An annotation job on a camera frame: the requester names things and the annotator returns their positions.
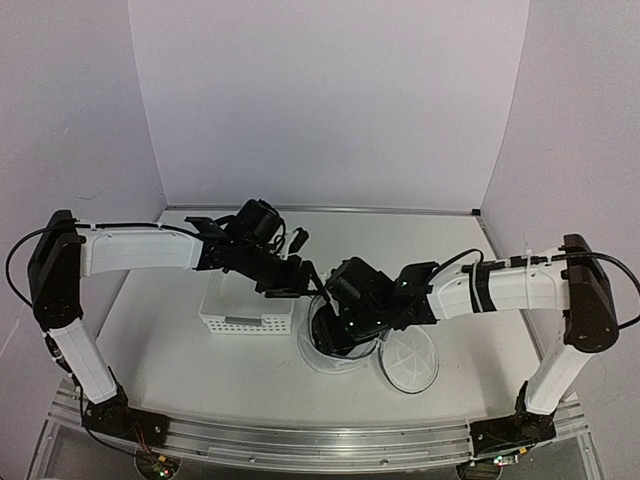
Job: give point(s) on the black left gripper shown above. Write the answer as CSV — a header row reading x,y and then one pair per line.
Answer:
x,y
291,283

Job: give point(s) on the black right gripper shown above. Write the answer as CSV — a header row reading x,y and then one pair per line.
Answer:
x,y
332,338

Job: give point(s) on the white perforated plastic basket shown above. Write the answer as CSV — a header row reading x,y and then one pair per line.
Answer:
x,y
231,306

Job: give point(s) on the white mesh laundry bag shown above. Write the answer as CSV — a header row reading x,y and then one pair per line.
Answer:
x,y
407,358

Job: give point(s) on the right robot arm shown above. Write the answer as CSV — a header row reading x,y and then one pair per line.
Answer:
x,y
358,304

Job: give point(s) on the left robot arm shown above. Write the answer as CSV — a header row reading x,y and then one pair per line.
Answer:
x,y
253,243

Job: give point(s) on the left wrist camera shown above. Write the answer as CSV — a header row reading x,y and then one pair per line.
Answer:
x,y
297,238

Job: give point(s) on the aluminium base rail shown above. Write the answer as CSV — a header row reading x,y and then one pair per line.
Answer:
x,y
65,449

